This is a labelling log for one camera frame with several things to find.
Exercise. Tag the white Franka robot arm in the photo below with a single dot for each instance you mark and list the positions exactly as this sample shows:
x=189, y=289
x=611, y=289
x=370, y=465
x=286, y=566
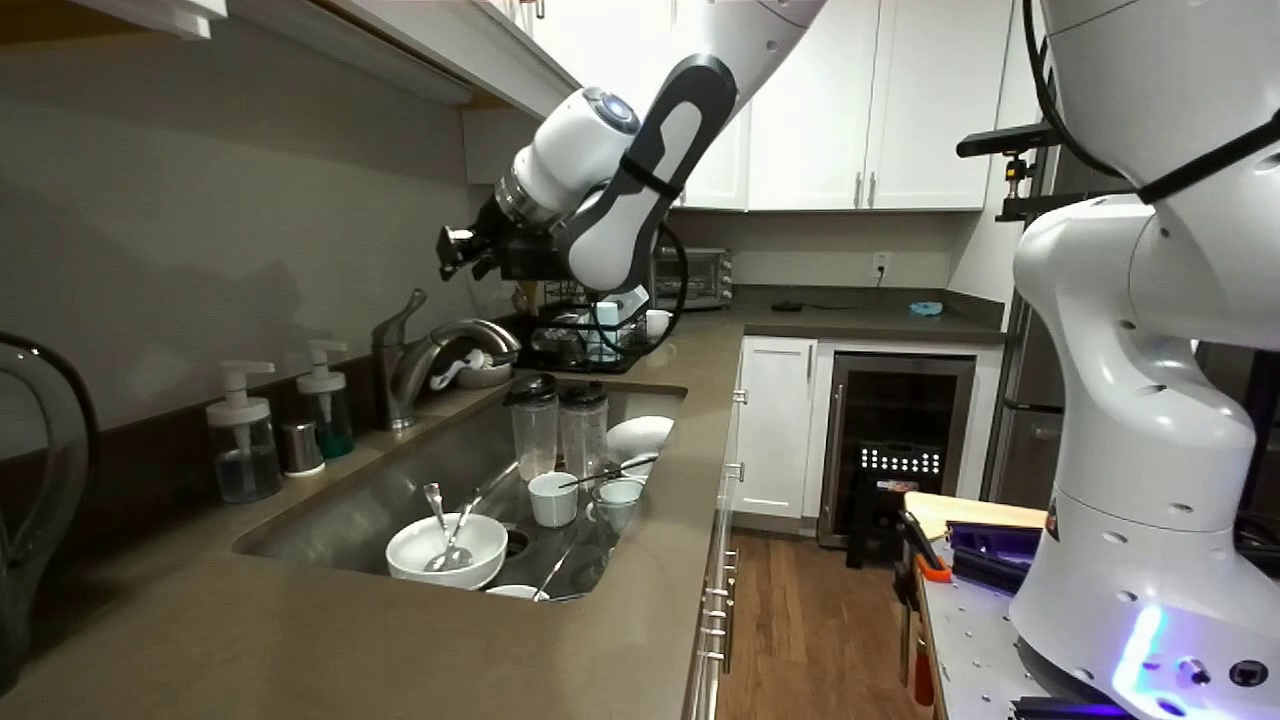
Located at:
x=1147, y=403

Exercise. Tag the slim metal spoon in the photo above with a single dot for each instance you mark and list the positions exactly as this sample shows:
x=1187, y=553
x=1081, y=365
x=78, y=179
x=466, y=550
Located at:
x=434, y=523

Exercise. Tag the white sponge dish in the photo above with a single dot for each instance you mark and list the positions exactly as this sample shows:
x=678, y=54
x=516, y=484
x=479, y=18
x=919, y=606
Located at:
x=479, y=370

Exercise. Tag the sink base cabinet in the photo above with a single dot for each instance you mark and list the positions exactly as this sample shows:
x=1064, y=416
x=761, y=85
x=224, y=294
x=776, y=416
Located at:
x=715, y=626

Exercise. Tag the small white cup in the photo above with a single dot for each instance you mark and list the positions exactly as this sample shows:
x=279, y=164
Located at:
x=623, y=504

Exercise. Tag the grey canister jars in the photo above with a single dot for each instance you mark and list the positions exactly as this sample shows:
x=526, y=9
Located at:
x=247, y=447

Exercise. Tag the small blue dish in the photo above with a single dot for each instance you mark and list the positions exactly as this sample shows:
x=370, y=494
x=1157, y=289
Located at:
x=925, y=311

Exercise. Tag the stainless steel kitchen faucet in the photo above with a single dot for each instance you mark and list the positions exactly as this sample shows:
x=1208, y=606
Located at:
x=402, y=372

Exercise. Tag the large metal spoon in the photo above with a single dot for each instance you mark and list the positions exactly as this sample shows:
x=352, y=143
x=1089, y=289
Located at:
x=466, y=524

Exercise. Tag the yellow board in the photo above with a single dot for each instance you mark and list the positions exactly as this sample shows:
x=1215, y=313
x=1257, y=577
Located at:
x=972, y=510

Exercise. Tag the stainless steel sink basin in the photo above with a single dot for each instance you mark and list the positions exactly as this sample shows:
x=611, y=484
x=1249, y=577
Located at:
x=373, y=513

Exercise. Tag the green soap pump dispenser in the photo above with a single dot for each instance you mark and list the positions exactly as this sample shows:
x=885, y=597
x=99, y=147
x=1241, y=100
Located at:
x=326, y=405

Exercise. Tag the blender jar with black lid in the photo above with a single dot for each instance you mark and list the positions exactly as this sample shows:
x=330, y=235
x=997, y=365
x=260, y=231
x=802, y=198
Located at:
x=534, y=427
x=585, y=427

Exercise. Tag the white base cabinet door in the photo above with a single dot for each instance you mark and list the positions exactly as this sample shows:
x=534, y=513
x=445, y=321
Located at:
x=775, y=427

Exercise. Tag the robot mounting table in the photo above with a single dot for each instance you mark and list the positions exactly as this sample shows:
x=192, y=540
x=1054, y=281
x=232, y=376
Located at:
x=972, y=626

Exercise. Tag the large white bowl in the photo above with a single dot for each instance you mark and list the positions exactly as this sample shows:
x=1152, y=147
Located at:
x=445, y=553

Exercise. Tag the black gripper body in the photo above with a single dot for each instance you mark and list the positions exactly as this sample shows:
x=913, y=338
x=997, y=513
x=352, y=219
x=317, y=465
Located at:
x=512, y=245

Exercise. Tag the white wall cabinets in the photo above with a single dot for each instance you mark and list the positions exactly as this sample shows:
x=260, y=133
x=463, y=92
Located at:
x=853, y=104

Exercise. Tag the white mug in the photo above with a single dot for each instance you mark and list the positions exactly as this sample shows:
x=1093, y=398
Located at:
x=555, y=502

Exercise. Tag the white cabinet above sink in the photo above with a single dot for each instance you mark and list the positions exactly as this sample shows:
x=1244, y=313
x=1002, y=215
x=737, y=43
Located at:
x=332, y=34

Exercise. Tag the black wine fridge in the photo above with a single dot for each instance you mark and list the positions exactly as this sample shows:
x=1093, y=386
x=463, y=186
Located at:
x=899, y=447

